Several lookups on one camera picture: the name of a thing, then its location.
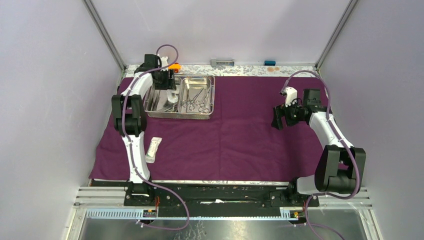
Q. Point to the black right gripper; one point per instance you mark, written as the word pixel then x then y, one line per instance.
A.
pixel 280 111

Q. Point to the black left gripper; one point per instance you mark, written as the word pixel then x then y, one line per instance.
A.
pixel 168 83

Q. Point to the perforated steel instrument tray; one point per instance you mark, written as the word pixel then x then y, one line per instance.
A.
pixel 157 106

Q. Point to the long white sterile packet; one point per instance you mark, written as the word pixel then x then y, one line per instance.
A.
pixel 150 155

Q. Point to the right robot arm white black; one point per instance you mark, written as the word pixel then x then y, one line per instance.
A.
pixel 341 165

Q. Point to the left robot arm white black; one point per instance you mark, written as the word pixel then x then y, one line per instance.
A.
pixel 130 120

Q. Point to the steel surgical forceps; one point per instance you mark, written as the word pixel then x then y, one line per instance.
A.
pixel 189 103

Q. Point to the white sterile packets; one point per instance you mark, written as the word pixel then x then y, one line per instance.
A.
pixel 173 96

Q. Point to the orange toy car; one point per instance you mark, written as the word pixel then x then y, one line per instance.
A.
pixel 176 67

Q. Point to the blue plastic block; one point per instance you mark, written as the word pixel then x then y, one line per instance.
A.
pixel 269 63

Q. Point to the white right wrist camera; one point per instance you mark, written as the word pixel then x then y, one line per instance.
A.
pixel 290 94

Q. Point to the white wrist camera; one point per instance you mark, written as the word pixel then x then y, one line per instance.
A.
pixel 290 94
pixel 163 62

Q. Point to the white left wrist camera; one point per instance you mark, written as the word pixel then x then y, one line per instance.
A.
pixel 163 62

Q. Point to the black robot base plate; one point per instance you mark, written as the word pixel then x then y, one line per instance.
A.
pixel 190 196

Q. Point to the slotted grey cable duct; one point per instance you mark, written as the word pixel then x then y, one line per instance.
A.
pixel 164 213

